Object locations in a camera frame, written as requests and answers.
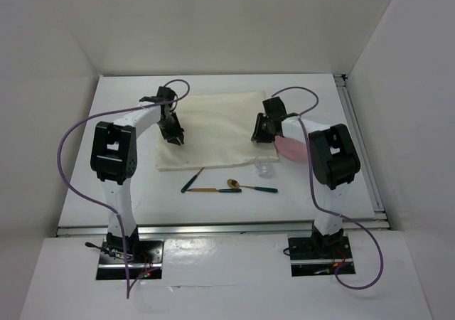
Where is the clear drinking glass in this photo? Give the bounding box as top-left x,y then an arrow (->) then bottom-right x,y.
254,156 -> 274,178

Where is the aluminium front rail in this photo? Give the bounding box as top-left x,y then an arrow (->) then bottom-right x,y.
56,218 -> 392,238

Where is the aluminium right side rail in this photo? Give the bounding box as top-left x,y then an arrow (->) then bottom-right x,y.
333,74 -> 388,220

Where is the pink plate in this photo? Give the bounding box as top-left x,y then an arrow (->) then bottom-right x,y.
274,136 -> 308,162

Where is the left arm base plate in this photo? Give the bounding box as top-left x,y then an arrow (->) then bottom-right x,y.
96,238 -> 165,280

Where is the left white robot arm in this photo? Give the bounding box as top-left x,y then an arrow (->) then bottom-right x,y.
90,86 -> 184,262

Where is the gold spoon green handle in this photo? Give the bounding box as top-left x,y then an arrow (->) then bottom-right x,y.
227,179 -> 279,193

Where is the gold knife green handle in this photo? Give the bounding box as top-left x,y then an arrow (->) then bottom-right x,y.
187,188 -> 242,193

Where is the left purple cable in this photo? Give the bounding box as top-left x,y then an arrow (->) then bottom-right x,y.
57,79 -> 191,299

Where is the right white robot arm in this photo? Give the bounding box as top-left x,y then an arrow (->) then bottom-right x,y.
251,97 -> 360,259

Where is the gold fork green handle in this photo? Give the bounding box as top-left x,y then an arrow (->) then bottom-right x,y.
181,167 -> 204,193

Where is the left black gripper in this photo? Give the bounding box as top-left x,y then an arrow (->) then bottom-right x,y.
156,111 -> 183,146

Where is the cream cloth napkin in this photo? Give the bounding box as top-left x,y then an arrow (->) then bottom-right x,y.
155,91 -> 279,171

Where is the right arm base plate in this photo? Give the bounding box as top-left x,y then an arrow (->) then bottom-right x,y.
283,236 -> 355,277

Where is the aluminium rail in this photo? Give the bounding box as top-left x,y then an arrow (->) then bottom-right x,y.
56,218 -> 392,238
333,74 -> 388,220

